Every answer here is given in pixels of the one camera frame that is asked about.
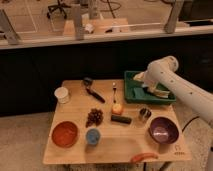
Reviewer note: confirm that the purple bowl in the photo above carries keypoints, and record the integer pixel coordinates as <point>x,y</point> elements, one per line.
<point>163,130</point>

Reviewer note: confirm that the orange yellow fruit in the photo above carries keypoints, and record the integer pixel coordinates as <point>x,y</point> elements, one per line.
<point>117,109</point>

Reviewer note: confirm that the black office chair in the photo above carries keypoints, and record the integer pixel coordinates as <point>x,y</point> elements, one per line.
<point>59,6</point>

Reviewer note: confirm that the green sponge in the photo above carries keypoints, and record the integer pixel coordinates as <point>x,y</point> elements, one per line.
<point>139,93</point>

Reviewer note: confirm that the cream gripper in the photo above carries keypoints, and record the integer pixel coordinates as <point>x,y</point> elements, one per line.
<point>139,77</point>

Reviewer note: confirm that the folded cloth in tray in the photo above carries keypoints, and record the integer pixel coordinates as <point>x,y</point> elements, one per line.
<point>158,93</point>

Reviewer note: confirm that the bunch of dark grapes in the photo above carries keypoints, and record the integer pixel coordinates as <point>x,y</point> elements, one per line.
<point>95,116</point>

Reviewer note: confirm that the orange bowl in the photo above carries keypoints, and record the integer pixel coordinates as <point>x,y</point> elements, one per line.
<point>65,134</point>

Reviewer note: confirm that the white paper cup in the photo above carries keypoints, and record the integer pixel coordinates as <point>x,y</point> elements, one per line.
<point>62,95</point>

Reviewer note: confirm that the blue cup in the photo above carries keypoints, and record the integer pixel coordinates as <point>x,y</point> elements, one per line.
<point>93,136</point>

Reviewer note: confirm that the small metal cup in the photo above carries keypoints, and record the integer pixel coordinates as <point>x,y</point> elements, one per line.
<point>144,114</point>

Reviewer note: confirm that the green plastic tray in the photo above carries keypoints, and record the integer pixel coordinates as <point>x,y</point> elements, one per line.
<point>130,84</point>

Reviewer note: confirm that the metal spoon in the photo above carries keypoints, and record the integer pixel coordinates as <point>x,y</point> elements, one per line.
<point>114,92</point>

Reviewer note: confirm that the black rectangular block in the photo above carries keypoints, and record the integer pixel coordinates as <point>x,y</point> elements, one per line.
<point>121,119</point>

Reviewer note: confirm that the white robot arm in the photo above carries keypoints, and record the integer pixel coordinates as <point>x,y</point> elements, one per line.
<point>163,71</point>

